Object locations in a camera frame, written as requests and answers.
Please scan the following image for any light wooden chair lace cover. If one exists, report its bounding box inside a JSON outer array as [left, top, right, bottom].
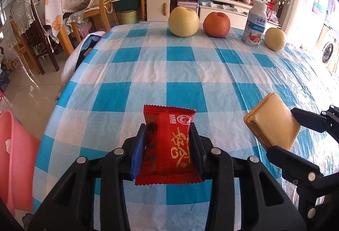
[[9, 0, 43, 75]]

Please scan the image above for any dark wooden chair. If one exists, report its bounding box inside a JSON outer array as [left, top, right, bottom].
[[24, 18, 60, 75]]

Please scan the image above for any small yellow pear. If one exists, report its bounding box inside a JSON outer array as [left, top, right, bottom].
[[265, 27, 287, 52]]

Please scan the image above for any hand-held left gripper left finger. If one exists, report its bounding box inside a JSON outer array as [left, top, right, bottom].
[[28, 123, 147, 231]]

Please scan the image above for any white washing machine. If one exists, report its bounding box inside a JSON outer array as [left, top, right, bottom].
[[321, 31, 339, 73]]

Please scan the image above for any blue white checked tablecloth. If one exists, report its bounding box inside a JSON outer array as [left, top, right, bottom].
[[33, 21, 339, 231]]

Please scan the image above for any dark red snack packet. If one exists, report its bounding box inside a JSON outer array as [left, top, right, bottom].
[[135, 104, 206, 186]]

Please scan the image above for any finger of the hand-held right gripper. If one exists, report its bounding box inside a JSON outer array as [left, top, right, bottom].
[[290, 105, 339, 143], [266, 145, 339, 231]]

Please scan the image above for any cream cartoon print cover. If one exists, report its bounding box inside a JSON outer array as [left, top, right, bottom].
[[13, 207, 35, 231]]

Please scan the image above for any red apple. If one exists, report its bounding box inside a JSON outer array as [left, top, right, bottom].
[[203, 11, 231, 38]]

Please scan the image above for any pink storage box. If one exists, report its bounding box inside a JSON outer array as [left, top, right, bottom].
[[177, 0, 199, 13]]

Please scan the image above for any large yellow pear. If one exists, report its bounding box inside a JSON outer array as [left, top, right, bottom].
[[168, 6, 200, 37]]

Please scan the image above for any white television cabinet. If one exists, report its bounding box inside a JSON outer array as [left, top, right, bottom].
[[136, 0, 281, 30]]

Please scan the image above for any green waste bin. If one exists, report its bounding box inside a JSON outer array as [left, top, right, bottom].
[[119, 9, 138, 25]]

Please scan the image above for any pink plastic basin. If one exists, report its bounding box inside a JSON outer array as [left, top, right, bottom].
[[0, 111, 41, 213]]

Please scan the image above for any dining table orange print cloth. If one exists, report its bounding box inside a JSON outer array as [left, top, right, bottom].
[[44, 0, 75, 55]]

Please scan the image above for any white strawberry yogurt bottle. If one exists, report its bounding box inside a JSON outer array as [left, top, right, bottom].
[[242, 0, 268, 49]]

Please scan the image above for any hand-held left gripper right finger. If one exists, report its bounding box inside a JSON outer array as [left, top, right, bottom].
[[189, 123, 305, 231]]

